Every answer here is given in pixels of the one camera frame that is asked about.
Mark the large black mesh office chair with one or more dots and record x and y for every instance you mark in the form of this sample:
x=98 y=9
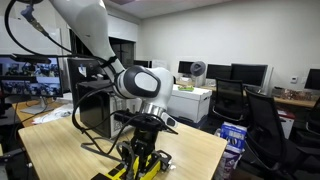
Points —
x=266 y=133

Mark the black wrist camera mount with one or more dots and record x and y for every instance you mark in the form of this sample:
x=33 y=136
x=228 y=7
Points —
x=140 y=120

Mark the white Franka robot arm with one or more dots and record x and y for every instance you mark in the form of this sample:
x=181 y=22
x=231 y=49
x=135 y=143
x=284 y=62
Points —
x=140 y=83

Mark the white storage box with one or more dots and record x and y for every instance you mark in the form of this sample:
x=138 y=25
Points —
x=190 y=103

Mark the white wall thermostat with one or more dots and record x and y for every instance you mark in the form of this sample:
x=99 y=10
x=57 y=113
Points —
x=293 y=80

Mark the white paper sign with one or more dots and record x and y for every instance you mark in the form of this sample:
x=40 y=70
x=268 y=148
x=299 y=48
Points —
x=159 y=65

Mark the medium black monitor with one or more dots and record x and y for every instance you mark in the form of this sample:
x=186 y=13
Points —
x=218 y=71

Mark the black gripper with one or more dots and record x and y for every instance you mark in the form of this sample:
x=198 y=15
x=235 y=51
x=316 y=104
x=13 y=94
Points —
x=145 y=146

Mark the black computer tower with sticker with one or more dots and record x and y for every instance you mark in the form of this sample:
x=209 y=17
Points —
x=75 y=71

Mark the red and white box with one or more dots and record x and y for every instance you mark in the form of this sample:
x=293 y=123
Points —
x=288 y=121

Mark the green item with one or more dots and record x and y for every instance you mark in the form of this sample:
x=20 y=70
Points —
x=186 y=88

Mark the yellow black power strip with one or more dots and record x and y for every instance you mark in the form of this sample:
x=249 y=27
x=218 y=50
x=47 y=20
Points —
x=115 y=173

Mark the brown desk clutter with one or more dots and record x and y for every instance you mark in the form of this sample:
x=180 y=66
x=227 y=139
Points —
x=295 y=94

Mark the grey desk fan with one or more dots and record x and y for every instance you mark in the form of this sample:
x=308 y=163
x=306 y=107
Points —
x=198 y=69

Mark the black office chair with armrests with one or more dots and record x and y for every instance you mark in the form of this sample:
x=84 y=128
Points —
x=229 y=96

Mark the small black monitor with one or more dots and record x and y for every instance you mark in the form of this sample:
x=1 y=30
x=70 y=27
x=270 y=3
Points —
x=185 y=67

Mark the wide black monitor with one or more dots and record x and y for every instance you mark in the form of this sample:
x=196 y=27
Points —
x=249 y=74

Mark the blue and white carton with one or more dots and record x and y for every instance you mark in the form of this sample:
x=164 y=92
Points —
x=234 y=135

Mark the white crumpled papers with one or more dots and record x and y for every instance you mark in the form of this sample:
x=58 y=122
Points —
x=56 y=113

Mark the black computer case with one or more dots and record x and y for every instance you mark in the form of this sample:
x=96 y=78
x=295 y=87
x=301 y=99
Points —
x=95 y=113

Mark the black monitor by thermostat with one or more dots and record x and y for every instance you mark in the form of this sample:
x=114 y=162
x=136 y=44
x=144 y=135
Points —
x=314 y=79

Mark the white and purple bag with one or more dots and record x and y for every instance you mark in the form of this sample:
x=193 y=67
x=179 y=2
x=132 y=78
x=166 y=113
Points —
x=228 y=165

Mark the black camera on stand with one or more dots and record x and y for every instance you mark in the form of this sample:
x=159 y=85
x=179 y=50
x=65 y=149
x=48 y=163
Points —
x=31 y=58

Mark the computer monitor on silver stand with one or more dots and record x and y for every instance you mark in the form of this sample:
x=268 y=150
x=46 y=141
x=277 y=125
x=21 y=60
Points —
x=43 y=80

